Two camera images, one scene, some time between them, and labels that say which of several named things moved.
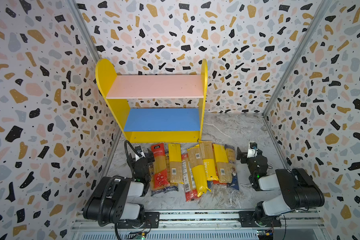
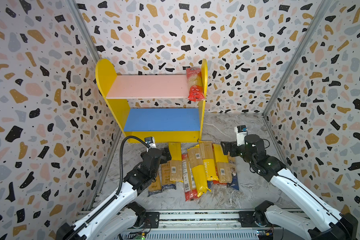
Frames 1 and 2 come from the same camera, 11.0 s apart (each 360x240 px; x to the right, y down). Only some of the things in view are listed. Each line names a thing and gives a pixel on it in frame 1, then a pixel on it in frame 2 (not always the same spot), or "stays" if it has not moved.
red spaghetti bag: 159,168 → 196,89
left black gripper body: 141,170 → 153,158
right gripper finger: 239,153 → 225,146
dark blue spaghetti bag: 170,186 stays
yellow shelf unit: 154,125 stays
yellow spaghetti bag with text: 209,158 stays
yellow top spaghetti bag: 175,167 stays
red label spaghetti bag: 191,193 stays
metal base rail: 199,226 stays
